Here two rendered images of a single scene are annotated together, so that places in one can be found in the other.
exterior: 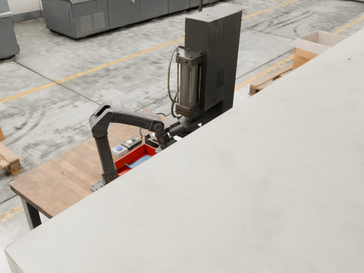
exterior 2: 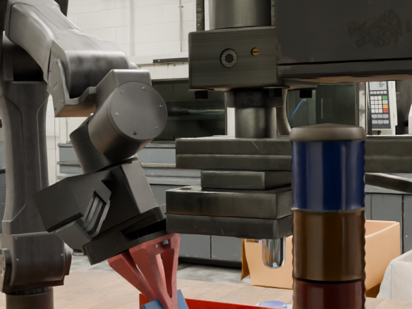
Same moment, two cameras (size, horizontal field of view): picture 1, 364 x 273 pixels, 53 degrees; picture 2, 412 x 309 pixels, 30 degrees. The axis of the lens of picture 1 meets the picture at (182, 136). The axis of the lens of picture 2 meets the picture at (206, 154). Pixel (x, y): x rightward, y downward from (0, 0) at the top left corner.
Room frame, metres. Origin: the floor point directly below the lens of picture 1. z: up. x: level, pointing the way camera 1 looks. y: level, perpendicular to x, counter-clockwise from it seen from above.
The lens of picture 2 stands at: (1.35, -0.69, 1.20)
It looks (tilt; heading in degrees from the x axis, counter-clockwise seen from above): 3 degrees down; 80
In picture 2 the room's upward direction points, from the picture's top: 1 degrees counter-clockwise
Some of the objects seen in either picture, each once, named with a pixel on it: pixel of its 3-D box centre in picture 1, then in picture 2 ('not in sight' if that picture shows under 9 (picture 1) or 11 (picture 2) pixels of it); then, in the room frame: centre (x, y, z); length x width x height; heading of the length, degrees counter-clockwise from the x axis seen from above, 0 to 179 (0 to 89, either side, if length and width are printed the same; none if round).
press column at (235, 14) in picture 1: (219, 84); not in sight; (1.72, -0.19, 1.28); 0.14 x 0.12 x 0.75; 53
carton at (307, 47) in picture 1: (321, 57); not in sight; (4.57, -1.81, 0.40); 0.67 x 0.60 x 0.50; 135
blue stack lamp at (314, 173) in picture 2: not in sight; (327, 173); (1.48, -0.32, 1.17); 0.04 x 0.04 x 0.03
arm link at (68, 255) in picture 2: (108, 175); (33, 268); (1.29, 0.34, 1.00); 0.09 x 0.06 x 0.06; 20
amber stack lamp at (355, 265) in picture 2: not in sight; (328, 240); (1.48, -0.32, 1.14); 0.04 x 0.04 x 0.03
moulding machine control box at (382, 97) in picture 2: not in sight; (383, 101); (3.40, 4.16, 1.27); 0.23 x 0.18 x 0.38; 49
